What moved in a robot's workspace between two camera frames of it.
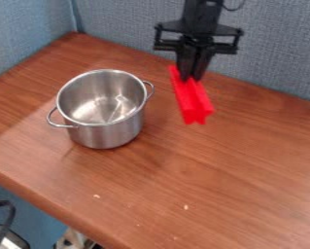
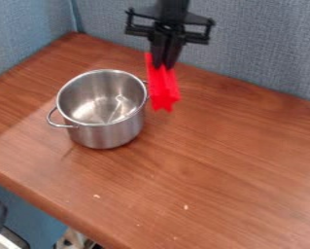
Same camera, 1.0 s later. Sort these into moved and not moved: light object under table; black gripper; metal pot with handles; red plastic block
Moved: red plastic block; black gripper
Not moved: light object under table; metal pot with handles
